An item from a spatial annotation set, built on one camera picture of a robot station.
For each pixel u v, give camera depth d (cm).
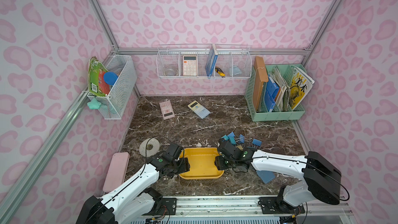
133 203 57
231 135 97
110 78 75
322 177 42
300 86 99
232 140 93
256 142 95
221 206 75
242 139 93
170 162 63
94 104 62
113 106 73
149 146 93
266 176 82
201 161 86
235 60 100
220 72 94
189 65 93
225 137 95
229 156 64
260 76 84
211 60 88
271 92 97
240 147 93
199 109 110
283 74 107
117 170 82
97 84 70
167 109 110
